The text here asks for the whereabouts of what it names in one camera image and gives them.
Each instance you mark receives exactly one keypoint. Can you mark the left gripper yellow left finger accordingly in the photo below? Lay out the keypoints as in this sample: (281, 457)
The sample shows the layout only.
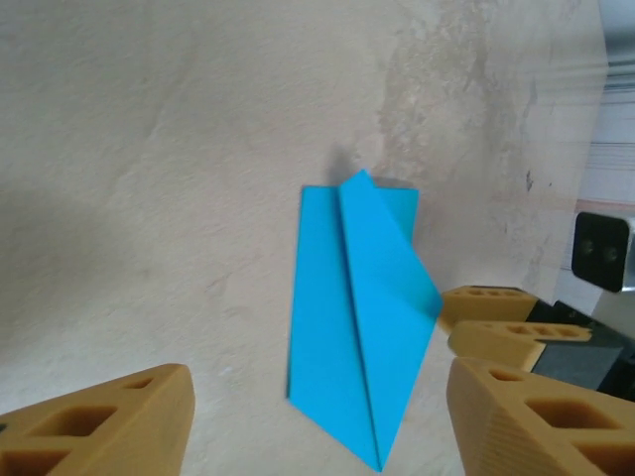
(114, 431)

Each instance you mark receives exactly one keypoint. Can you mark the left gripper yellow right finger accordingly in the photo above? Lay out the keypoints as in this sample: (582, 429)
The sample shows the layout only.
(511, 426)

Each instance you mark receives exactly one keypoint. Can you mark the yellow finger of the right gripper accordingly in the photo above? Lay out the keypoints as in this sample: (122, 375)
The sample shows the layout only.
(486, 305)
(496, 344)

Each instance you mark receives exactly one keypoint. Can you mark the teal blue cloth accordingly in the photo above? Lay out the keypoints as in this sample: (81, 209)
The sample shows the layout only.
(337, 322)

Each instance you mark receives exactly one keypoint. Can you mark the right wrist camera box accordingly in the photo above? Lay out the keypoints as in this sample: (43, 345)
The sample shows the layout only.
(597, 250)

